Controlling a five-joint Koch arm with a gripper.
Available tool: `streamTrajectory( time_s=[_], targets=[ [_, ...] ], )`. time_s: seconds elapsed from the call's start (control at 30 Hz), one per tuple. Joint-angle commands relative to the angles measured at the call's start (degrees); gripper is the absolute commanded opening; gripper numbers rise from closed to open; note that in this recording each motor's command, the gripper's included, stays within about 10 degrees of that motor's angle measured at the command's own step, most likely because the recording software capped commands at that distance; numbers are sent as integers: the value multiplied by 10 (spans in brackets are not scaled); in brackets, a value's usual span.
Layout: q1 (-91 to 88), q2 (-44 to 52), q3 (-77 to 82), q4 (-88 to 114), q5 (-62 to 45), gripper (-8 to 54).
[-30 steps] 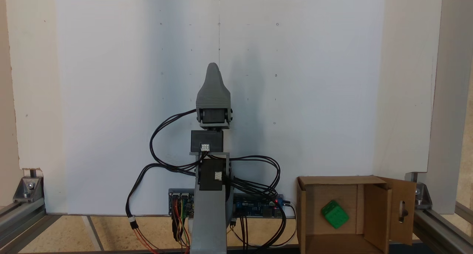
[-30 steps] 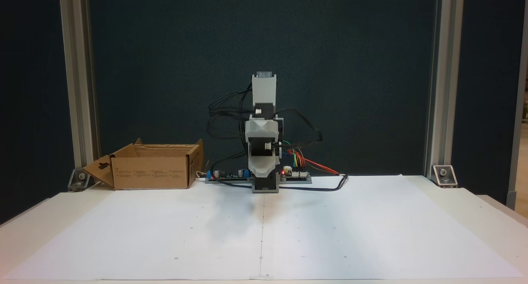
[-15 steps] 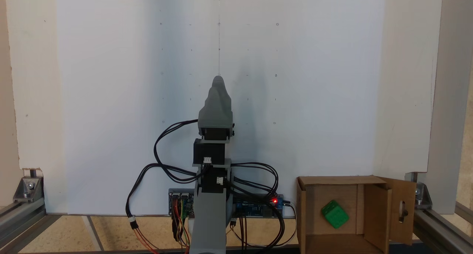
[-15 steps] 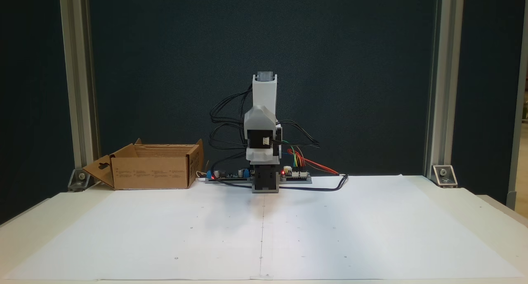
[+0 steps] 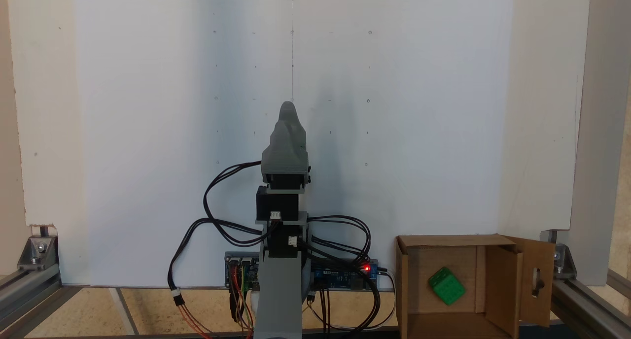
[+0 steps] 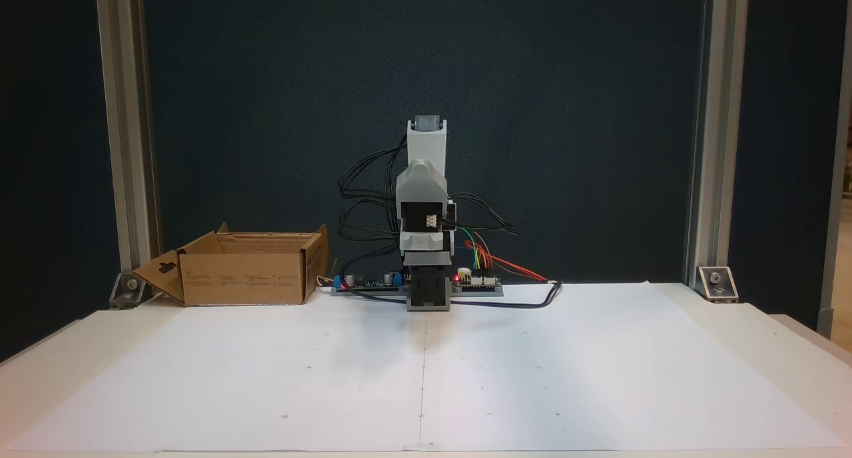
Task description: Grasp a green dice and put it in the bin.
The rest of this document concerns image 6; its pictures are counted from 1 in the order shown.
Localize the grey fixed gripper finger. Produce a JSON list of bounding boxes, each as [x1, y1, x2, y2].
[[400, 247, 455, 266]]

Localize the circuit board with red LED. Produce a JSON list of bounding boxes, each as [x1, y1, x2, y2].
[[451, 268, 505, 297]]

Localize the circuit board with blue parts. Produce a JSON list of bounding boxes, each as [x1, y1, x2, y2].
[[331, 268, 408, 296]]

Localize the brown cardboard box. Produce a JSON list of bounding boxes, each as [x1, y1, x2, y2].
[[132, 223, 329, 307]]

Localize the green jumper wire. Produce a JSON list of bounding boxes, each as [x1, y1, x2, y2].
[[455, 226, 481, 272]]

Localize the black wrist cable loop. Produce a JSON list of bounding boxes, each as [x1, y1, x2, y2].
[[449, 192, 519, 236]]

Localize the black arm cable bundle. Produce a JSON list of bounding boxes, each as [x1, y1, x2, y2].
[[337, 136, 408, 262]]

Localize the orange jumper wire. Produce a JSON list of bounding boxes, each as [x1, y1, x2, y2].
[[464, 240, 548, 282]]

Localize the thick black table cable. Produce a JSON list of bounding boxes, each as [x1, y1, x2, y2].
[[338, 281, 564, 310]]

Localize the metal corner bracket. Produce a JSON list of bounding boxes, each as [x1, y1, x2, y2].
[[109, 272, 146, 310], [696, 266, 740, 304]]

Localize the aluminium frame post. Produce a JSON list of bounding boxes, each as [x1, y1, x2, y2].
[[95, 0, 162, 292], [684, 0, 751, 289]]

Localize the thin aluminium edge post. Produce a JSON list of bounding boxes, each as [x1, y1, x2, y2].
[[817, 0, 852, 340]]

